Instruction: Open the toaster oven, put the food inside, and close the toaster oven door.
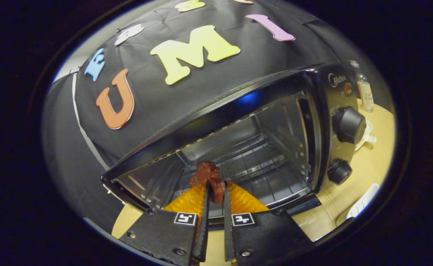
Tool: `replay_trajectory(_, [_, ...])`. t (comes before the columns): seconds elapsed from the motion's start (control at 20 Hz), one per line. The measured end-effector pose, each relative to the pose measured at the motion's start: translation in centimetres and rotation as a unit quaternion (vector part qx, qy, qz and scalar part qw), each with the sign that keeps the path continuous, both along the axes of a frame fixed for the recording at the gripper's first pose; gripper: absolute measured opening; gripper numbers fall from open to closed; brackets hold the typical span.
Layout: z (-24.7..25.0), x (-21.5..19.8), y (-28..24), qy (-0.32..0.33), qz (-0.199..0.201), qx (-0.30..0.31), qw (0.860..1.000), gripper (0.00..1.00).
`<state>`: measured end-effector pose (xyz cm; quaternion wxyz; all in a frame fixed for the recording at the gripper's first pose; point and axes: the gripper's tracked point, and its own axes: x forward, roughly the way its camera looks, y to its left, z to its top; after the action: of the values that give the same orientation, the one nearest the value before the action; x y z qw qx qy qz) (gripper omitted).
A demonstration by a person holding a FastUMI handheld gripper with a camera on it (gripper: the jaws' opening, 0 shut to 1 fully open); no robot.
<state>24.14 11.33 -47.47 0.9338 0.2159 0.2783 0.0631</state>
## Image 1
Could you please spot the white rectangular tray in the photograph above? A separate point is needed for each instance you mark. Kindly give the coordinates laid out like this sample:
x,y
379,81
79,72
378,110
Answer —
x,y
364,201

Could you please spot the black toaster oven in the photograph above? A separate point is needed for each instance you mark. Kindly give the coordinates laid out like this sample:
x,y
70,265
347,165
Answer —
x,y
327,96

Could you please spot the brown meat piece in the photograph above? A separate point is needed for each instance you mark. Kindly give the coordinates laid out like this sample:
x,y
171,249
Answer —
x,y
209,173

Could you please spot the clear glass bottle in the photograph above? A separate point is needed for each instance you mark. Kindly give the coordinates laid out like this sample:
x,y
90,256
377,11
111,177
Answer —
x,y
365,94

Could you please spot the white divided condiment dish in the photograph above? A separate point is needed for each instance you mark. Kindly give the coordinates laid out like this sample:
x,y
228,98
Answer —
x,y
368,138

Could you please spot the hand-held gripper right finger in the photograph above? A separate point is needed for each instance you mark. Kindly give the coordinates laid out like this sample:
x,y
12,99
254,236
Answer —
x,y
272,236

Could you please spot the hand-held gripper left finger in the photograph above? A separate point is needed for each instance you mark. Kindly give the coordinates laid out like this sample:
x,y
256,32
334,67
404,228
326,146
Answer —
x,y
157,232

